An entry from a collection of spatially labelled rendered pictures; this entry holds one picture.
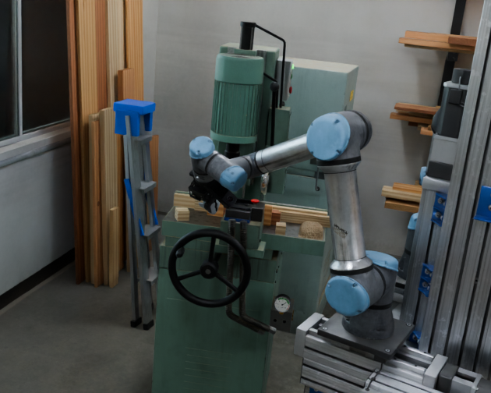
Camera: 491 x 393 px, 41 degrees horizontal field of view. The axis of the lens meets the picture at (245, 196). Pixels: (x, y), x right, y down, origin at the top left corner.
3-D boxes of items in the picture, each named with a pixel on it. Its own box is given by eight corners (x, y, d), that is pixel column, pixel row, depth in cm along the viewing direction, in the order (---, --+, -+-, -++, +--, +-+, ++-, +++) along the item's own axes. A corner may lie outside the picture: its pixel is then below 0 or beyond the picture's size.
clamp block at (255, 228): (217, 244, 232) (219, 221, 229) (224, 231, 245) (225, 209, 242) (259, 250, 231) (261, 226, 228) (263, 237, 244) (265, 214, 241)
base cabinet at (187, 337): (147, 427, 269) (156, 267, 248) (179, 355, 324) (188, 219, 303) (256, 445, 264) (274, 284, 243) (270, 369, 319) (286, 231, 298)
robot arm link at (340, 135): (388, 304, 182) (366, 107, 175) (365, 323, 170) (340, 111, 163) (349, 301, 189) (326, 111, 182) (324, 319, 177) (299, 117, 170)
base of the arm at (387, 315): (400, 325, 197) (405, 295, 194) (383, 345, 185) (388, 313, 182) (353, 309, 204) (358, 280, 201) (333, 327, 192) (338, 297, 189)
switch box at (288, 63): (272, 99, 268) (276, 59, 264) (274, 96, 278) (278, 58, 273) (287, 100, 268) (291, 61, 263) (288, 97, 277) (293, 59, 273)
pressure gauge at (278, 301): (272, 316, 240) (274, 295, 238) (273, 311, 244) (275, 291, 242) (289, 318, 240) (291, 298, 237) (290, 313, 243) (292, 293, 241)
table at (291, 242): (153, 244, 235) (154, 228, 233) (173, 217, 264) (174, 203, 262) (323, 267, 229) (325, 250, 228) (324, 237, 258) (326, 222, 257)
